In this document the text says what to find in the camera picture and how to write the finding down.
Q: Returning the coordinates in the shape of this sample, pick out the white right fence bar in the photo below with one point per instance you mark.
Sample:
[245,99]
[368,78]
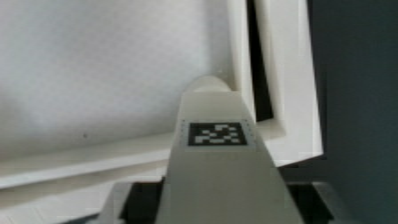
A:
[290,131]

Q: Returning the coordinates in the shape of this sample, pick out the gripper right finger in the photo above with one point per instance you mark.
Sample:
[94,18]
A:
[331,199]

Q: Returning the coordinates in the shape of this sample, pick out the white desk tabletop tray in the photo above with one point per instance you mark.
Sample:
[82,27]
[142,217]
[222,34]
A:
[100,58]

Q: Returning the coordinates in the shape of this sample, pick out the white fence bar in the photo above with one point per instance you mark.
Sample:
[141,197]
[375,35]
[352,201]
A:
[290,131]
[50,202]

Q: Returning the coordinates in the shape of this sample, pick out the white front fence bar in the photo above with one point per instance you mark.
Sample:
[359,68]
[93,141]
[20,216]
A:
[50,202]

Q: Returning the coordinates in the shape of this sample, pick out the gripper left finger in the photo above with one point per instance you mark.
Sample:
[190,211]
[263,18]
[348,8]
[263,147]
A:
[110,212]

